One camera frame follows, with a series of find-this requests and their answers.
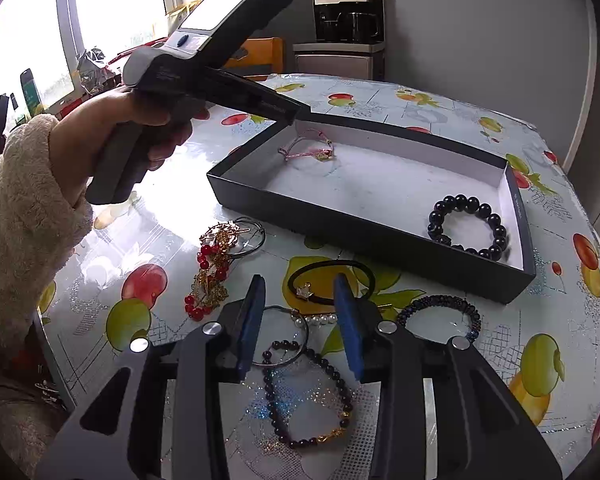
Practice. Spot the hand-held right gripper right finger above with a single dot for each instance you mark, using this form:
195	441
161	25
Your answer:
349	332

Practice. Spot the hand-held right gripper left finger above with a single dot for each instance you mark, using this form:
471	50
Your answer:
247	332

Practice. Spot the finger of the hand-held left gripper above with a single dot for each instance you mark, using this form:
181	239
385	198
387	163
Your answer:
260	100

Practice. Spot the pearl bar hair clip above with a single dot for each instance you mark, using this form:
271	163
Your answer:
312	320

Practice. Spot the gold crown hair clip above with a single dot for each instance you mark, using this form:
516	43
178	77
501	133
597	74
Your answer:
222	234

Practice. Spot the black shallow cardboard box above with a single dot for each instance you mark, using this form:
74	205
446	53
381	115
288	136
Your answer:
380	185

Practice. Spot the person's left forearm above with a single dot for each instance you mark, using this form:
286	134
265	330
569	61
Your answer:
25	210

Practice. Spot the person's left hand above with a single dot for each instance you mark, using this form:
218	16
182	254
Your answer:
95	115

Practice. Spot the yellow packet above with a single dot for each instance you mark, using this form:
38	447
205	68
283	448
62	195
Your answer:
177	17

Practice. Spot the wooden chair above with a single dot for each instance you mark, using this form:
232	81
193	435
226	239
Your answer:
265	52

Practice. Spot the black water dispenser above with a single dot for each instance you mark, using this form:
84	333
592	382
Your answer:
340	60

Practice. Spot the crumpled foil wrap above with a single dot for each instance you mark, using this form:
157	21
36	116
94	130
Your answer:
92	65

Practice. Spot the fruit print tablecloth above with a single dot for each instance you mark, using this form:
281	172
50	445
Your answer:
480	360

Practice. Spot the dark green package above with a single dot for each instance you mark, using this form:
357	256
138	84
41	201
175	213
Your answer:
31	90

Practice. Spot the person's grey clothing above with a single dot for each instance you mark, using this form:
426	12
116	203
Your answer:
10	420

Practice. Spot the white window frame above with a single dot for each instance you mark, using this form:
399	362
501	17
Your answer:
70	20

